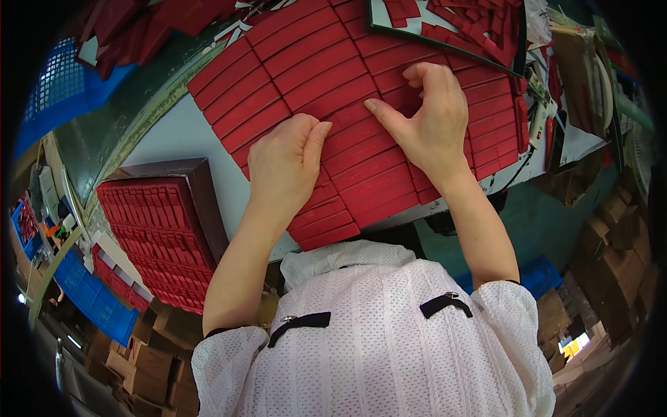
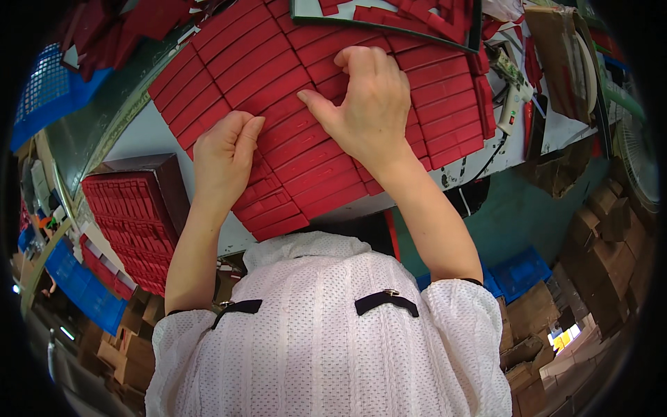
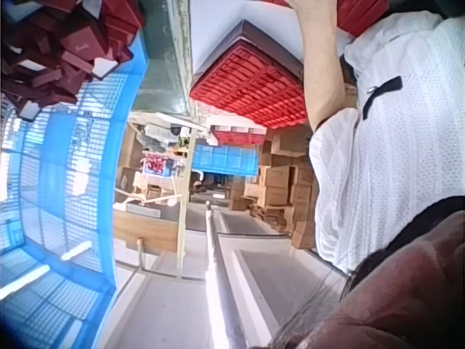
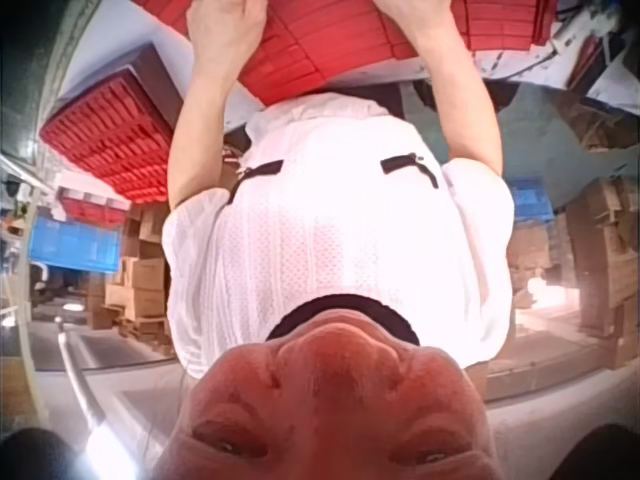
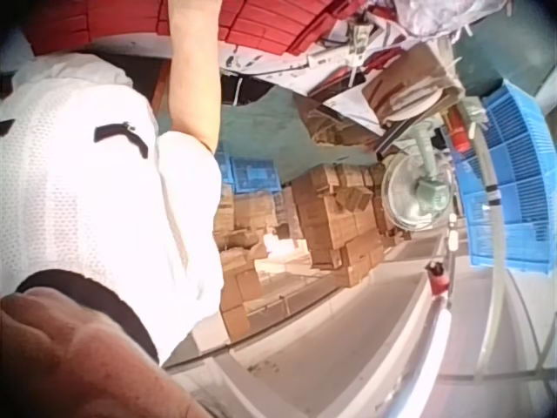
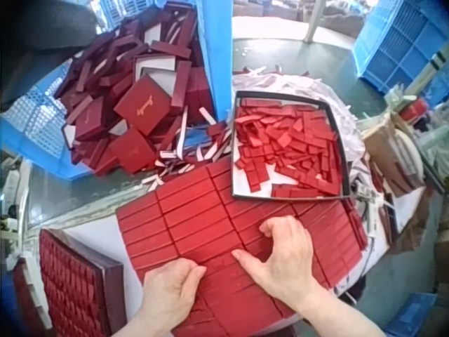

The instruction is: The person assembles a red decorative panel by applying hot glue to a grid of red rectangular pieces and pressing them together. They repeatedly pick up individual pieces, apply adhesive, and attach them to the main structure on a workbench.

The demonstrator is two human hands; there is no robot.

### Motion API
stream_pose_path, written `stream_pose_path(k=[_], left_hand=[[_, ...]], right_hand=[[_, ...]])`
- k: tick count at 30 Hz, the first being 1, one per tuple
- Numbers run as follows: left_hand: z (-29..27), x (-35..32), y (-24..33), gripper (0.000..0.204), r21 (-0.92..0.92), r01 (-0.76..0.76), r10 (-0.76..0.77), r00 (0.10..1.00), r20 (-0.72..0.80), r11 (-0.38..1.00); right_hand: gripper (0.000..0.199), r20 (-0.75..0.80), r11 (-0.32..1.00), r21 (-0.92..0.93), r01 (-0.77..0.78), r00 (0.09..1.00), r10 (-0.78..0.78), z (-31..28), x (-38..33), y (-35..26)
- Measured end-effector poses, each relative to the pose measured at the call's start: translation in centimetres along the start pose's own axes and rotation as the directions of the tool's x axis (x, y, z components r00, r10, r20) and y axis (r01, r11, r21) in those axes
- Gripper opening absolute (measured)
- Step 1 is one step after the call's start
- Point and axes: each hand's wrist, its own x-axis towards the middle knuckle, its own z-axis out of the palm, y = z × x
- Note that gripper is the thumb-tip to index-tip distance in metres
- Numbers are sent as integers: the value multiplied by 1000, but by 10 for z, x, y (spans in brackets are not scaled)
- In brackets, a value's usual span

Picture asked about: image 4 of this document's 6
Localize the white carton of red boxes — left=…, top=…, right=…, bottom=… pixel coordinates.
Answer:
left=53, top=172, right=132, bottom=226

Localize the heap of white paper scraps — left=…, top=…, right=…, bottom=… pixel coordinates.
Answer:
left=529, top=0, right=640, bottom=104

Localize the wooden pallet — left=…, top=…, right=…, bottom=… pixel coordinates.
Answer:
left=116, top=314, right=176, bottom=357

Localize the white metal rail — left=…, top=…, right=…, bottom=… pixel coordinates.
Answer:
left=53, top=315, right=144, bottom=480

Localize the stack of red box lids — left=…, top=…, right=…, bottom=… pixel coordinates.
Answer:
left=458, top=0, right=559, bottom=54

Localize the pile of red flat boxes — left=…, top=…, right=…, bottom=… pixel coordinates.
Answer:
left=238, top=0, right=430, bottom=107

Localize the person's left hand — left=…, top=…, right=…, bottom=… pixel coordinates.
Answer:
left=186, top=0, right=269, bottom=77

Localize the person's right hand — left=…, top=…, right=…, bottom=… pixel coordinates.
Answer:
left=373, top=0, right=472, bottom=49

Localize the small blue plastic crate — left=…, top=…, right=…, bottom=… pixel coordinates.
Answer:
left=507, top=177, right=557, bottom=227

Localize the stack of brown cardboard cartons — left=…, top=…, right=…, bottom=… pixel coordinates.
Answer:
left=85, top=203, right=176, bottom=334

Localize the large blue plastic crate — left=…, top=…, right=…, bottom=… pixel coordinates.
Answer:
left=27, top=214, right=124, bottom=274

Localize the heap of folded cardboard sheets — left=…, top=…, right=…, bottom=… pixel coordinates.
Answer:
left=505, top=174, right=640, bottom=371

